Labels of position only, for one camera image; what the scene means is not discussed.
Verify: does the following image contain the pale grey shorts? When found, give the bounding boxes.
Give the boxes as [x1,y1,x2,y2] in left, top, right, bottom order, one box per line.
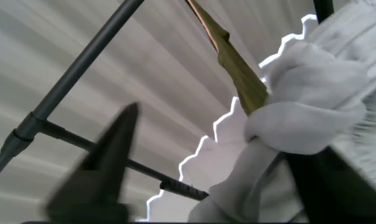
[187,0,376,223]

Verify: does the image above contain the black clothes rack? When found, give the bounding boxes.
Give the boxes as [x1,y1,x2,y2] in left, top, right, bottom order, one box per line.
[0,0,335,202]

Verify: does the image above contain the pink clothes hanger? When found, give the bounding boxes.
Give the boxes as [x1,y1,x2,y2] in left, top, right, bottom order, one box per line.
[185,0,220,53]

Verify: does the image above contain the white curtain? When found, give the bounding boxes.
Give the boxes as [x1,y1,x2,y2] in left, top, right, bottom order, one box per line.
[0,0,316,222]

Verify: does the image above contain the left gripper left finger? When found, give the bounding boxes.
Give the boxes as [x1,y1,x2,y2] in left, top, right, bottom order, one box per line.
[46,102,139,222]

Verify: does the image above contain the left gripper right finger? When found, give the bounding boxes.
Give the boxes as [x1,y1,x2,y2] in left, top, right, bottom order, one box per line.
[284,146,376,224]

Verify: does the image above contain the green printed shirt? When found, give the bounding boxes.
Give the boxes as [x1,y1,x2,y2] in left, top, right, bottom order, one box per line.
[184,0,270,117]

